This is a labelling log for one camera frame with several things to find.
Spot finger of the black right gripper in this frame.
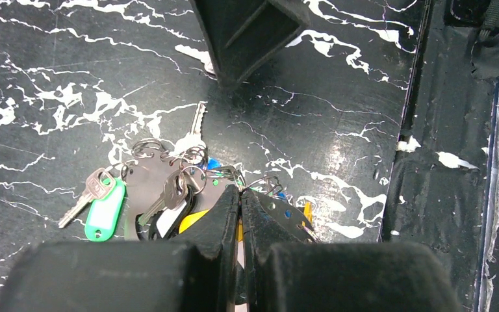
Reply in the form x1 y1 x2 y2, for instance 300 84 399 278
190 0 310 88

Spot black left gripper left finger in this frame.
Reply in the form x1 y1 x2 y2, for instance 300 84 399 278
0 185 240 311

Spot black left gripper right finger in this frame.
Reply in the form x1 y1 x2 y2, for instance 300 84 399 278
240 190 461 311

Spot yellow key tag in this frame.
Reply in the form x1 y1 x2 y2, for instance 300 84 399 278
178 209 209 234

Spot black key tag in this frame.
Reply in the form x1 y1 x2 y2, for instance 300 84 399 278
147 187 196 241

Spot green key tag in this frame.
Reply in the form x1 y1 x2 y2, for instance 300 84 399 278
58 168 127 243

